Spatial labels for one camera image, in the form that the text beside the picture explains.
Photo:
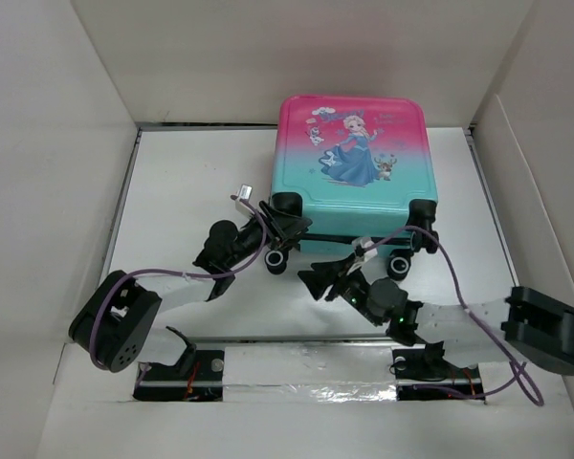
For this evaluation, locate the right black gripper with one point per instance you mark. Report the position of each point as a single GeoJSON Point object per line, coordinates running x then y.
{"type": "Point", "coordinates": [326, 274]}

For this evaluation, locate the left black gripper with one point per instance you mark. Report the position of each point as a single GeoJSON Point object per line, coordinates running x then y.
{"type": "Point", "coordinates": [283, 228]}

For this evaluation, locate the pink and teal kids suitcase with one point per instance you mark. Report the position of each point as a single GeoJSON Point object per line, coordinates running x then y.
{"type": "Point", "coordinates": [356, 167]}

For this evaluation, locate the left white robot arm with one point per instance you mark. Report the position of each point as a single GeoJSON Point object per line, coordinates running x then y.
{"type": "Point", "coordinates": [116, 324]}

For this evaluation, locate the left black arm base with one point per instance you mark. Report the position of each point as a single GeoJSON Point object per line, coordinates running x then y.
{"type": "Point", "coordinates": [175, 369]}

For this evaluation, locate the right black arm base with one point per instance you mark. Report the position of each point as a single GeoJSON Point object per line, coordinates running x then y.
{"type": "Point", "coordinates": [421, 374]}

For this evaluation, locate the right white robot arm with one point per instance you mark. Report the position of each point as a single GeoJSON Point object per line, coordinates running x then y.
{"type": "Point", "coordinates": [524, 326]}

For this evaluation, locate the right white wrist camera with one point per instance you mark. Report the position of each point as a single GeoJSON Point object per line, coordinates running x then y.
{"type": "Point", "coordinates": [364, 251]}

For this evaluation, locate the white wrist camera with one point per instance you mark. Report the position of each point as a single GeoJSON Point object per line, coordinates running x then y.
{"type": "Point", "coordinates": [243, 193]}
{"type": "Point", "coordinates": [364, 251]}

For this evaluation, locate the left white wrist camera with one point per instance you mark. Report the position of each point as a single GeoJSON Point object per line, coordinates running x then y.
{"type": "Point", "coordinates": [243, 193]}

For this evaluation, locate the aluminium rail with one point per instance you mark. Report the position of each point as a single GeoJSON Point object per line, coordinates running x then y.
{"type": "Point", "coordinates": [374, 338]}

